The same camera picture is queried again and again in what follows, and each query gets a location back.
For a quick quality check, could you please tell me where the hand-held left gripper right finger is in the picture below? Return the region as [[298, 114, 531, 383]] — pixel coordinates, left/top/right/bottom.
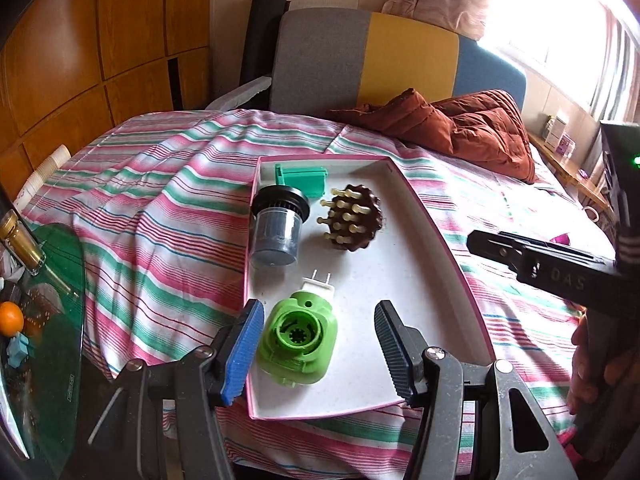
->
[[374, 300, 573, 480]]

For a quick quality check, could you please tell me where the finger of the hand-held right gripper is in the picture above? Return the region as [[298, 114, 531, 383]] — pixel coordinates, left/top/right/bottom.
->
[[466, 229, 618, 307]]

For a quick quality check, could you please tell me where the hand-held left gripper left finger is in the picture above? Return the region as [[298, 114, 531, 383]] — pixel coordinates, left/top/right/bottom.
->
[[87, 298, 266, 480]]

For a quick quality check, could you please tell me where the green plug-in device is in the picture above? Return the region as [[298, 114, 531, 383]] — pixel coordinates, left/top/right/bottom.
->
[[256, 270, 340, 386]]

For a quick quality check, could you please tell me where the white tray box pink rim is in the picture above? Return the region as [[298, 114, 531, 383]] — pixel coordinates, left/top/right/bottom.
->
[[242, 155, 497, 420]]

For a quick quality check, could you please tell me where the grey cup with black lid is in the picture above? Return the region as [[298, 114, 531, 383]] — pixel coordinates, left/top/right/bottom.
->
[[250, 185, 307, 268]]

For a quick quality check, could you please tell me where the brown massage brush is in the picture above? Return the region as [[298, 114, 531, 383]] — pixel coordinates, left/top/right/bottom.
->
[[316, 184, 385, 253]]

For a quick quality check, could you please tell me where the teal plastic box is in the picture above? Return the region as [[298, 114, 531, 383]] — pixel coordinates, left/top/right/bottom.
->
[[274, 162, 328, 200]]

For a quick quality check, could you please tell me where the person's right hand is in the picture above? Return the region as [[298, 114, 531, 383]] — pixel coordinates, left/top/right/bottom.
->
[[571, 310, 640, 413]]

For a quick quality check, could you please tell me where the wooden bedside shelf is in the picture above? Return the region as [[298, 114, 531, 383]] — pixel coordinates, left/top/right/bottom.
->
[[527, 130, 613, 211]]

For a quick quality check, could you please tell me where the small white box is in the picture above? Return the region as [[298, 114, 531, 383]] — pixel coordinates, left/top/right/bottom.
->
[[545, 115, 570, 148]]

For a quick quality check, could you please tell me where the brown quilted jacket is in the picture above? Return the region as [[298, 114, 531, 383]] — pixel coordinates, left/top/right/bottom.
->
[[327, 87, 538, 184]]

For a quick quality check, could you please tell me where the beige side curtain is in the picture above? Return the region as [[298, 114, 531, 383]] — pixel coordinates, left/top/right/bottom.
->
[[587, 7, 640, 126]]

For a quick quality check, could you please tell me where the striped bed sheet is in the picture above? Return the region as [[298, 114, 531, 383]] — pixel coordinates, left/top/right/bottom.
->
[[15, 107, 618, 471]]

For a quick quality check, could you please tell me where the bright window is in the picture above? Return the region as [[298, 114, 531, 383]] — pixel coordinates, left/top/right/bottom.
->
[[480, 0, 640, 121]]

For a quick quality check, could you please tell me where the green glass table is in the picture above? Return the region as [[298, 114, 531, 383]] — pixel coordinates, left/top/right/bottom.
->
[[0, 225, 86, 476]]

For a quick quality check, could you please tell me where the small blue box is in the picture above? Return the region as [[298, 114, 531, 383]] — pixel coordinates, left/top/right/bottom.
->
[[7, 335, 31, 368]]

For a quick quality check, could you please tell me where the orange fruit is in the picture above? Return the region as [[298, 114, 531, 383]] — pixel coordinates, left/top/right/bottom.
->
[[0, 301, 25, 336]]

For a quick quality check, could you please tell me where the white packet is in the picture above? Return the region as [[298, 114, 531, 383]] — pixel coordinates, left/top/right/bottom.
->
[[0, 385, 28, 461]]

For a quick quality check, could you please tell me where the gold foil bottle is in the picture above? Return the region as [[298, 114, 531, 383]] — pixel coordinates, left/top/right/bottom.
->
[[0, 180, 47, 276]]

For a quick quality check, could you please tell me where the white foam board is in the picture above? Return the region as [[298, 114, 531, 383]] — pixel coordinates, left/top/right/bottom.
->
[[205, 76, 272, 111]]

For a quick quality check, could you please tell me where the grey yellow blue headboard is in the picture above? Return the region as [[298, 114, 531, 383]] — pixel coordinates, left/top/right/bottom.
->
[[267, 8, 527, 113]]

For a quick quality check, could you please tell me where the stack of paper cups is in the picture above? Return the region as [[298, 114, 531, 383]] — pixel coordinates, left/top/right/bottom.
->
[[14, 144, 71, 208]]

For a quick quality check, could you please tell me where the black rolled mat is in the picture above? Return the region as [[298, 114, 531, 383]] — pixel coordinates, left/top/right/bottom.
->
[[240, 0, 291, 106]]

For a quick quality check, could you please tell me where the wooden wardrobe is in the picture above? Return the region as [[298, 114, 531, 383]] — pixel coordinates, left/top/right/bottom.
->
[[0, 0, 213, 201]]

